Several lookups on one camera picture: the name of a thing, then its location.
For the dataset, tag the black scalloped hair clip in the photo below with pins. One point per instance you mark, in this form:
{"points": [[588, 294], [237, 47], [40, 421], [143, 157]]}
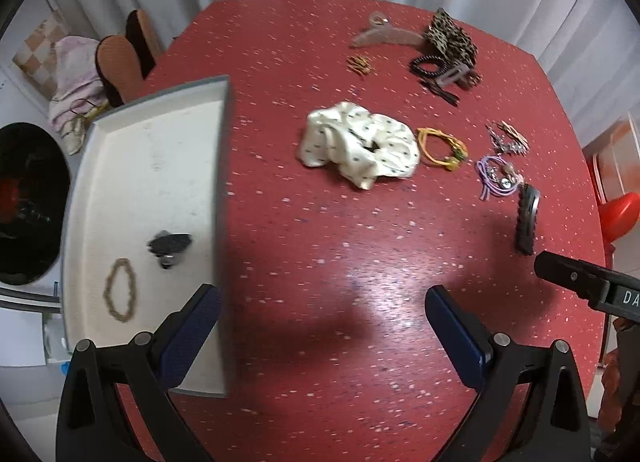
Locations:
{"points": [[527, 222]]}

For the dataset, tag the leopard print hair bow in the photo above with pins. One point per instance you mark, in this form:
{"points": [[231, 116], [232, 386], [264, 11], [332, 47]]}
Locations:
{"points": [[450, 39]]}

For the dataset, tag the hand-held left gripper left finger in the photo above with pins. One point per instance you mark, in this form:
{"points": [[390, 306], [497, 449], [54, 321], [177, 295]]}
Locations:
{"points": [[192, 332]]}

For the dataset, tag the pink towel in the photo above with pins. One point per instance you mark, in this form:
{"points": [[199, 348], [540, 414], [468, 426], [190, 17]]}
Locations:
{"points": [[75, 77]]}

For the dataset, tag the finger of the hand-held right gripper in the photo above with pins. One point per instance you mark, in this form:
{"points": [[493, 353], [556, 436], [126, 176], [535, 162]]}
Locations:
{"points": [[570, 274]]}

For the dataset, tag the grey rectangular hair clip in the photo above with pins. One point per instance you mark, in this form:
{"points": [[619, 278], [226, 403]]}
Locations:
{"points": [[442, 79]]}

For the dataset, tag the grey shallow tray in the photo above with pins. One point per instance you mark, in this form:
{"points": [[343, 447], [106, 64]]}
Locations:
{"points": [[150, 167]]}

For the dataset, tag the silver dangle earring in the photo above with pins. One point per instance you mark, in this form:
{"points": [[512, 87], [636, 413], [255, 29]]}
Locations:
{"points": [[517, 148], [496, 141]]}

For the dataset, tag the gold hair pins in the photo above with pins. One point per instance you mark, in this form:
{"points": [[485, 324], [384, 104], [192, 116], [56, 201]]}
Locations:
{"points": [[359, 66]]}

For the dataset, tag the black bobby pin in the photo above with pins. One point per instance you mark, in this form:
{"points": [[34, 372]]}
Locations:
{"points": [[442, 94]]}

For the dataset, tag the translucent claw clip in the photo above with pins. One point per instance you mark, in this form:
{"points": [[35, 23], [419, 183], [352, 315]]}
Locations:
{"points": [[385, 37]]}

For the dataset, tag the white polka dot scrunchie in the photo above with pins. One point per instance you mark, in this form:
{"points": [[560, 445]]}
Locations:
{"points": [[340, 142]]}

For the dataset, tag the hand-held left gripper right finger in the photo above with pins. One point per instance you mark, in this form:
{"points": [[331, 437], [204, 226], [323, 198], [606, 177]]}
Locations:
{"points": [[460, 337]]}

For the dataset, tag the beige hair clip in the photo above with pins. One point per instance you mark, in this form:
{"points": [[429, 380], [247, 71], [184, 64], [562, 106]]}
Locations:
{"points": [[514, 132]]}

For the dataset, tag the orange patterned clothing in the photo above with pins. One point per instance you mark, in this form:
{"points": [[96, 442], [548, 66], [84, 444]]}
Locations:
{"points": [[620, 382]]}

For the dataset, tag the white washing machine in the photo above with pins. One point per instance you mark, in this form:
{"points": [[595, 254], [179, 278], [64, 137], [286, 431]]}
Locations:
{"points": [[30, 202]]}

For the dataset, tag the brown hair clip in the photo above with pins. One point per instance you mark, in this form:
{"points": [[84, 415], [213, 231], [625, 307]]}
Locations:
{"points": [[470, 81]]}

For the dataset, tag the red heart-shaped object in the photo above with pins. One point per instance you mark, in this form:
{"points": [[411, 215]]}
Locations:
{"points": [[622, 217]]}

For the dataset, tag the black hair bow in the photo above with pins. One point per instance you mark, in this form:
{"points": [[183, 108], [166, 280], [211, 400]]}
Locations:
{"points": [[167, 244]]}

